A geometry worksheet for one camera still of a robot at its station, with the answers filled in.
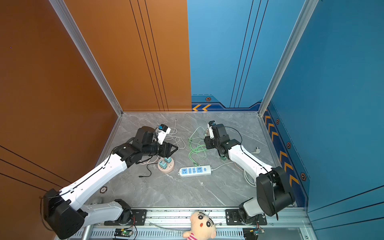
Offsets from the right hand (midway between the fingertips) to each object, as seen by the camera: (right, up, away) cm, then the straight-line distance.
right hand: (207, 139), depth 88 cm
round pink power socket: (-22, -17, 0) cm, 28 cm away
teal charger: (-25, -14, -4) cm, 29 cm away
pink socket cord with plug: (-28, -9, -20) cm, 35 cm away
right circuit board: (+20, -43, -18) cm, 51 cm away
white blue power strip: (-7, -19, -1) cm, 20 cm away
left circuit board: (-40, -43, -17) cm, 61 cm away
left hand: (-17, -2, -12) cm, 21 cm away
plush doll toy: (-4, -36, -24) cm, 44 cm away
